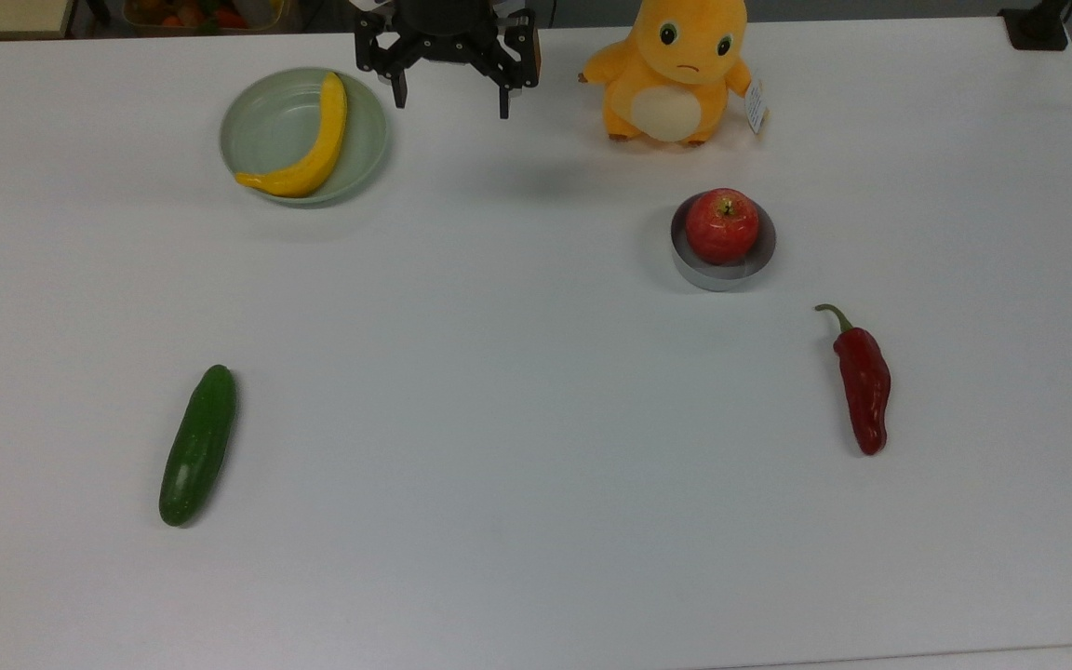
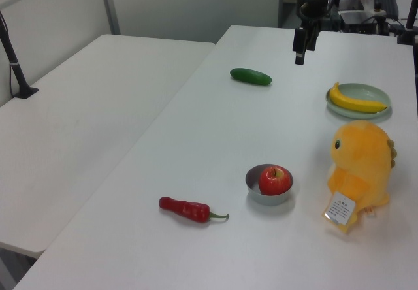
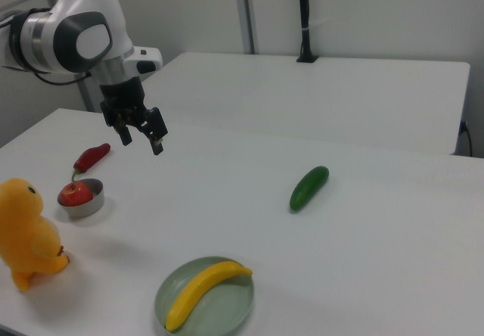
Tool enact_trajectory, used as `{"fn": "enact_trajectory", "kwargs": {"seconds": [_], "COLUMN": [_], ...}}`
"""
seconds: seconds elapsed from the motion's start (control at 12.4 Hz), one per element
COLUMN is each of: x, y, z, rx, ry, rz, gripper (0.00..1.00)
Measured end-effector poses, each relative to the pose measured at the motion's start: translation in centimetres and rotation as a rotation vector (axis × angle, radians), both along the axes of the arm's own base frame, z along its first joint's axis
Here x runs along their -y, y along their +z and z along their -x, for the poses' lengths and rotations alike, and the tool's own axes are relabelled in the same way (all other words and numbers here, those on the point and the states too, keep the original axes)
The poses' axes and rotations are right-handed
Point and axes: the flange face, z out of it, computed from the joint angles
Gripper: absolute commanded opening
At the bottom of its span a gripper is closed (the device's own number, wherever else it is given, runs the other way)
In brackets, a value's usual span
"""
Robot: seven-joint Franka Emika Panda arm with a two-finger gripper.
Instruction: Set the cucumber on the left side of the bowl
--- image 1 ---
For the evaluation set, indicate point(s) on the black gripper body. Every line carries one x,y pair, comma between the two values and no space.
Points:
448,33

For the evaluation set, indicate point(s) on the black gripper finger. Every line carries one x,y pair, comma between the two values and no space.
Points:
399,91
504,102

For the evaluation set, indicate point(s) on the green cucumber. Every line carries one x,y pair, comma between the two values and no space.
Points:
198,445

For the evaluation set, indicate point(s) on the small metal bowl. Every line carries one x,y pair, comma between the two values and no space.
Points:
720,274

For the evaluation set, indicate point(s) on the yellow banana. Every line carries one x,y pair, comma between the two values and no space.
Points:
320,144

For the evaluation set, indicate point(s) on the pale green plate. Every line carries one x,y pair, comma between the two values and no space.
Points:
275,130

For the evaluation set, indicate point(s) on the orange plush toy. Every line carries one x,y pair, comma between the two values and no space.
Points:
671,65

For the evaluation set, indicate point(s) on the box with toy fruits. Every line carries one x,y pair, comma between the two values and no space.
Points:
210,13

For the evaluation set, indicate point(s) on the red apple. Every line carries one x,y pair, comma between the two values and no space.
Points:
721,226

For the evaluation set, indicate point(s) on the white paper tag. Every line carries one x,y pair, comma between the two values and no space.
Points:
757,105

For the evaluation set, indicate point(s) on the tan wooden board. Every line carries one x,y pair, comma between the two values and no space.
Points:
1,16

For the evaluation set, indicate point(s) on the red chili pepper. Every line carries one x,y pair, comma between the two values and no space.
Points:
864,391

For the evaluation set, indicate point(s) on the black stand base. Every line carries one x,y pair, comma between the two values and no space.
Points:
1037,28

